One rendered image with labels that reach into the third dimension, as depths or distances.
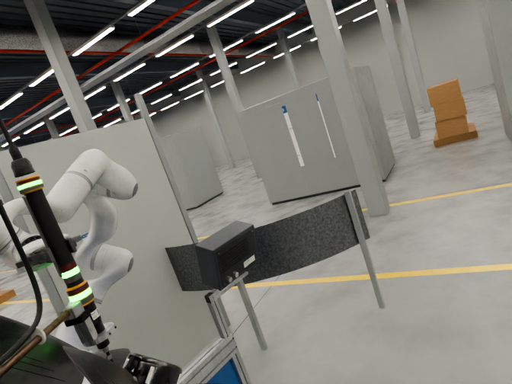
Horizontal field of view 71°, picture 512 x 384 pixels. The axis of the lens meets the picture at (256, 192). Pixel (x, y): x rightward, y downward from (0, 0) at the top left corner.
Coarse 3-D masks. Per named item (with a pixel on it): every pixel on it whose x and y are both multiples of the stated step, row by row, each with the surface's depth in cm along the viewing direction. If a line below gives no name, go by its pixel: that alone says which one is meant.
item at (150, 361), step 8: (128, 360) 72; (136, 360) 71; (144, 360) 71; (152, 360) 71; (160, 360) 80; (128, 368) 71; (136, 368) 70; (144, 368) 70; (160, 368) 70; (168, 368) 71; (176, 368) 73; (136, 376) 69; (144, 376) 69; (152, 376) 69; (160, 376) 70; (168, 376) 71; (176, 376) 73
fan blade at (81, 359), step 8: (72, 352) 46; (80, 352) 48; (88, 352) 51; (72, 360) 44; (80, 360) 45; (88, 360) 48; (96, 360) 50; (104, 360) 53; (80, 368) 44; (88, 368) 46; (96, 368) 48; (104, 368) 51; (112, 368) 54; (120, 368) 58; (88, 376) 44; (96, 376) 45; (104, 376) 48; (112, 376) 51; (120, 376) 54; (128, 376) 60
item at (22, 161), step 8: (16, 152) 70; (16, 160) 69; (24, 160) 70; (16, 168) 69; (24, 168) 70; (32, 168) 71; (16, 176) 69; (88, 304) 75; (96, 312) 76; (96, 320) 76; (96, 328) 76; (104, 328) 77; (96, 344) 77; (104, 344) 77
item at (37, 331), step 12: (0, 120) 69; (12, 144) 70; (0, 204) 63; (12, 228) 64; (12, 240) 64; (24, 252) 65; (24, 264) 64; (36, 288) 65; (36, 300) 65; (36, 312) 64; (36, 324) 62; (24, 336) 60; (12, 348) 57; (0, 360) 54
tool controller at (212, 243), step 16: (240, 224) 158; (208, 240) 148; (224, 240) 146; (240, 240) 151; (208, 256) 142; (224, 256) 144; (240, 256) 152; (256, 256) 161; (208, 272) 146; (224, 272) 145; (240, 272) 153
